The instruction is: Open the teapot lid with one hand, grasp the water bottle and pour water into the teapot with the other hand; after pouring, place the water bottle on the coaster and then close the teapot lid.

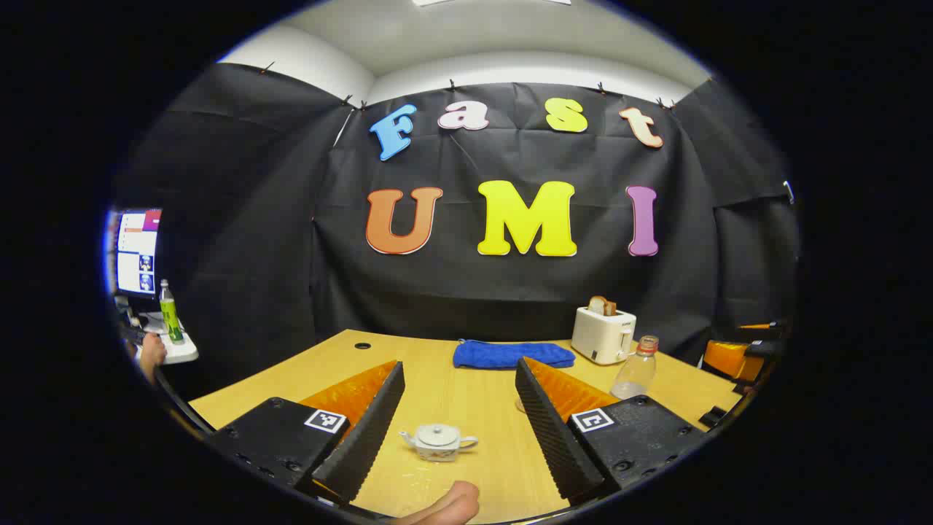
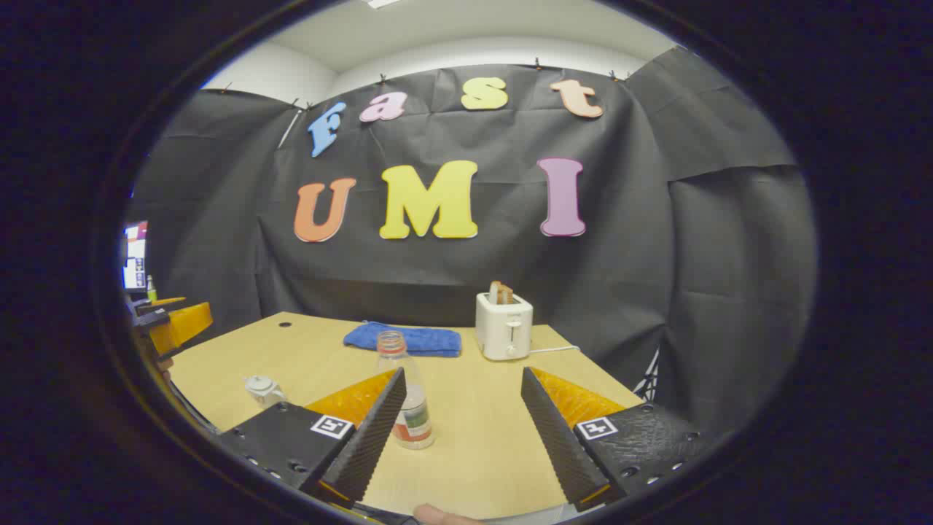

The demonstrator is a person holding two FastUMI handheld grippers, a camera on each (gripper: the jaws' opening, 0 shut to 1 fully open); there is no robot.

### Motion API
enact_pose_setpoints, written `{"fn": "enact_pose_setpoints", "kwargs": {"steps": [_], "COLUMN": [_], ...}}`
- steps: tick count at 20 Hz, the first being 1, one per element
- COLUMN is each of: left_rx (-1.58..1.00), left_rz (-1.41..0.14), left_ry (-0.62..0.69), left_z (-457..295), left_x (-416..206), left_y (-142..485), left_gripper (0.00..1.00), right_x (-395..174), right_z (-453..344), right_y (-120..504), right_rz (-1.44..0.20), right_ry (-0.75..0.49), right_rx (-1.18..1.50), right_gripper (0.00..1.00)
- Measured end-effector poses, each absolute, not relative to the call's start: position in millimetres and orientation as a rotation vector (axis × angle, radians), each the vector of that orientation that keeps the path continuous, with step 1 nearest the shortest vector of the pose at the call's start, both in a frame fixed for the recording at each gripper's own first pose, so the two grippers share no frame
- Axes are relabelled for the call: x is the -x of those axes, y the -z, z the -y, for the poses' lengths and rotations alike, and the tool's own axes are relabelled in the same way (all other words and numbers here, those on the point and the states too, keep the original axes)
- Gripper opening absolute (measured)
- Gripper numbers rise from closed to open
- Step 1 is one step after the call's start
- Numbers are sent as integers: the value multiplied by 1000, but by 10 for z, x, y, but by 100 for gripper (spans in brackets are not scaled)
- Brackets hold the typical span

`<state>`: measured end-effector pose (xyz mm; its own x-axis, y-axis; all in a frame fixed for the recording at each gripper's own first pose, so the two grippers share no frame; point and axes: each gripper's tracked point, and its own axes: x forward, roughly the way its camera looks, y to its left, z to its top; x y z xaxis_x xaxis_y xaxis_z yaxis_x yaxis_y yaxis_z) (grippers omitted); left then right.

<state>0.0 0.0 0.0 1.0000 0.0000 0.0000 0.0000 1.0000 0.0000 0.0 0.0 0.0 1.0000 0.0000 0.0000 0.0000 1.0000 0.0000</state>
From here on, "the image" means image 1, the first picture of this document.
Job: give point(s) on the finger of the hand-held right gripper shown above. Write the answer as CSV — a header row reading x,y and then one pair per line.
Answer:
x,y
725,357
758,325

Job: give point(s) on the green drink bottle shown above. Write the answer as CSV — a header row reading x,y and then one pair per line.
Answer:
x,y
172,321

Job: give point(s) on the white toaster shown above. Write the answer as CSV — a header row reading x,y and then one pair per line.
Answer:
x,y
601,335

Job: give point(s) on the white floral teacup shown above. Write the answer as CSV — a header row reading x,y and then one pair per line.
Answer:
x,y
437,452

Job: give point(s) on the blue towel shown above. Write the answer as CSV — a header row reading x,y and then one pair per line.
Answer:
x,y
510,355

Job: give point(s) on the bread slice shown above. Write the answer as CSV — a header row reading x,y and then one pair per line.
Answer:
x,y
601,305

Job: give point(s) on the clear plastic water bottle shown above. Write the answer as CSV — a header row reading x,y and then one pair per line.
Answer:
x,y
634,372

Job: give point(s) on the white side desk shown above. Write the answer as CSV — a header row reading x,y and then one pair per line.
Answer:
x,y
178,352

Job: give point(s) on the computer monitor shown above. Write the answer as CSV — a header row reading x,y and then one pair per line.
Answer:
x,y
137,251

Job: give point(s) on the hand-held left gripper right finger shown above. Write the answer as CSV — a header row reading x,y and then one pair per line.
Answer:
x,y
550,437

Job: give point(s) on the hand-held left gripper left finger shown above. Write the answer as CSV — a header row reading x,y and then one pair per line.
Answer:
x,y
372,430

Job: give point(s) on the black backdrop cloth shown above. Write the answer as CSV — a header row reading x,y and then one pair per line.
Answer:
x,y
291,277

